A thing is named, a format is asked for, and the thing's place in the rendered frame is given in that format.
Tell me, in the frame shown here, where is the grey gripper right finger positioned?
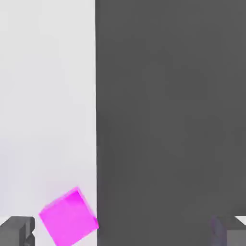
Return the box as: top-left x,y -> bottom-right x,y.
210,215 -> 246,246

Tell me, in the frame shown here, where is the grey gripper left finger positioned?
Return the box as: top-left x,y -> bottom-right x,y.
0,215 -> 36,246

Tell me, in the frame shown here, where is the small magenta cube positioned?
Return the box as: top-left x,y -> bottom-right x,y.
38,185 -> 100,246

